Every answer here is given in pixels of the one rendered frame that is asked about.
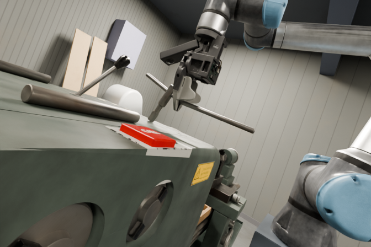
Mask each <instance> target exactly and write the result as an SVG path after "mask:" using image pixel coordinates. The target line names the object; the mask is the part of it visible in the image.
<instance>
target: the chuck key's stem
mask: <svg viewBox="0 0 371 247"><path fill-rule="evenodd" d="M172 93H173V85H170V86H169V87H168V89H167V90H166V92H165V93H164V95H163V96H162V98H161V99H160V100H159V102H158V106H157V108H155V110H154V111H153V112H152V113H151V115H150V116H149V117H148V120H149V121H150V122H154V120H155V119H156V117H157V116H158V115H159V112H160V111H161V109H162V108H163V107H165V106H166V105H167V103H168V102H169V100H170V99H171V94H172Z"/></svg>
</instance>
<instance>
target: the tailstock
mask: <svg viewBox="0 0 371 247"><path fill-rule="evenodd" d="M223 150H224V152H225V153H224V156H225V163H224V165H223V168H222V170H221V173H220V175H222V176H224V177H223V179H222V182H221V183H222V184H224V185H226V186H228V185H229V184H231V183H232V182H233V181H234V178H235V177H234V176H233V175H232V172H233V170H234V167H235V165H233V164H235V163H236V162H237V161H238V159H239V154H238V152H237V151H236V150H234V149H232V148H229V149H223Z"/></svg>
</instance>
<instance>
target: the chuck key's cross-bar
mask: <svg viewBox="0 0 371 247"><path fill-rule="evenodd" d="M146 77H147V78H149V79H150V80H151V81H153V82H154V83H155V84H156V85H157V86H159V87H160V88H161V89H162V90H164V91H165V92H166V90H167V89H168V88H167V87H165V86H164V85H163V84H162V83H161V82H159V81H158V80H157V79H156V78H154V77H153V76H152V75H150V74H149V73H147V74H146ZM179 103H180V104H181V105H184V106H186V107H188V108H191V109H193V110H196V111H198V112H201V113H203V114H206V115H208V116H211V117H213V118H215V119H218V120H220V121H223V122H225V123H227V124H230V125H233V126H235V127H237V128H240V129H242V130H245V131H247V132H249V133H252V134H253V133H254V132H255V128H252V127H249V126H247V125H244V124H242V123H239V122H237V121H234V120H232V119H229V118H227V117H224V116H221V115H219V114H216V113H214V112H212V111H209V110H206V109H203V108H201V107H199V106H196V105H194V104H191V103H189V102H186V101H184V100H180V101H179Z"/></svg>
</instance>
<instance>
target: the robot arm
mask: <svg viewBox="0 0 371 247"><path fill-rule="evenodd" d="M287 3H288V0H207V2H206V4H205V7H204V10H203V12H202V15H201V17H200V19H199V23H198V25H197V28H196V33H195V35H194V37H195V40H193V41H190V42H187V43H185V44H181V45H179V46H176V47H173V48H171V49H168V50H165V51H162V52H160V60H162V61H163V62H164V63H165V64H166V65H168V66H170V65H173V64H175V63H178V62H180V64H179V66H178V68H177V71H176V74H175V77H174V83H173V109H174V111H179V110H180V109H181V107H182V106H183V105H181V104H180V103H179V101H180V100H184V101H186V102H189V103H192V104H197V103H199V102H200V100H201V96H200V95H199V94H198V93H197V87H198V83H197V82H196V81H197V80H198V81H200V82H201V83H204V84H207V85H208V84H211V85H216V81H217V79H218V76H219V74H220V71H221V68H222V66H221V65H220V64H222V61H221V60H220V57H221V54H222V51H223V49H224V48H227V45H228V43H227V41H226V39H225V37H224V35H225V33H226V29H227V27H228V25H229V22H230V20H234V21H237V22H242V23H244V34H243V38H244V42H245V45H246V46H247V48H248V49H250V50H252V51H258V50H261V49H263V48H264V47H273V48H279V49H291V50H303V51H314V52H325V53H337V54H344V55H355V56H367V57H369V58H370V59H371V26H356V25H337V24H318V23H299V22H282V21H281V20H282V17H283V14H284V11H285V8H286V6H287ZM219 61H220V62H219ZM217 65H218V66H217ZM271 230H272V231H273V233H274V234H275V235H276V236H277V237H278V238H279V239H280V240H281V241H282V242H284V243H285V244H286V245H287V246H289V247H337V231H339V232H340V233H342V234H343V235H345V236H347V237H349V238H352V239H354V240H358V241H364V242H371V118H370V119H369V120H368V122H367V123H366V125H365V126H364V127H363V129H362V130H361V132H360V133H359V135H358V136H357V138H356V139H355V140H354V142H353V143H352V145H351V146H350V147H349V148H348V149H343V150H338V151H336V152H335V154H334V155H333V157H332V158H330V157H327V156H324V155H318V154H312V153H309V154H306V155H305V156H304V157H303V160H302V161H301V162H300V168H299V171H298V173H297V176H296V179H295V181H294V185H293V187H292V190H291V193H290V195H289V198H288V201H287V203H286V205H285V206H284V207H283V208H282V209H281V210H280V212H279V213H278V214H277V215H276V216H275V217H274V219H273V221H272V224H271Z"/></svg>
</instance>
